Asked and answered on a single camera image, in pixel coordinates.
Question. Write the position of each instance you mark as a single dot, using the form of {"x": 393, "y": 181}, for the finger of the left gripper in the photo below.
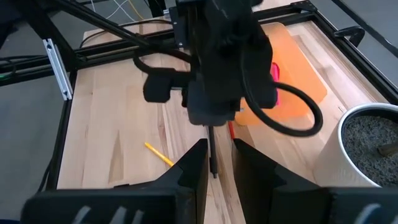
{"x": 227, "y": 102}
{"x": 202, "y": 105}

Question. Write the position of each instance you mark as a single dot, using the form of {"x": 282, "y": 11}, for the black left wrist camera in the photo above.
{"x": 158, "y": 88}

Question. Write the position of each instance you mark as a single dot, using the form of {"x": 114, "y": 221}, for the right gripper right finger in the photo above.
{"x": 264, "y": 193}

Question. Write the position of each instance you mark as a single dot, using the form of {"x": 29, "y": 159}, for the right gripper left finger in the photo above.
{"x": 186, "y": 193}

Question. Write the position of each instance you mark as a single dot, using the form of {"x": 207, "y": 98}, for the red pencil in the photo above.
{"x": 231, "y": 130}

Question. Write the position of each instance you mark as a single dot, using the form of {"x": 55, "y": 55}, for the silver aluminium bracket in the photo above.
{"x": 57, "y": 68}

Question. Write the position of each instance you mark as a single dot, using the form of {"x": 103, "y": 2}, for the dark potting soil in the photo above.
{"x": 363, "y": 140}

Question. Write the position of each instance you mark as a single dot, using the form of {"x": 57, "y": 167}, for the orange translucent plastic tray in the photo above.
{"x": 298, "y": 62}

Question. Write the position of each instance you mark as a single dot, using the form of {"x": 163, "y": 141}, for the black aluminium table frame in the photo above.
{"x": 373, "y": 77}

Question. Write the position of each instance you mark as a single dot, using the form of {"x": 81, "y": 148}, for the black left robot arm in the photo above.
{"x": 180, "y": 28}

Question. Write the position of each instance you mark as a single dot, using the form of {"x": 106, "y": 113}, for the white ribbed plant pot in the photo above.
{"x": 329, "y": 161}

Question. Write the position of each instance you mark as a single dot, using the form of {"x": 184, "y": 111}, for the pink pen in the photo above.
{"x": 275, "y": 70}

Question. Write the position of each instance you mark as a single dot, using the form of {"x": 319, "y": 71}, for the yellow pencil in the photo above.
{"x": 158, "y": 154}

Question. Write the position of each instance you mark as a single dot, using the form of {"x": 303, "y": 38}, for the thick black pen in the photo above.
{"x": 212, "y": 149}

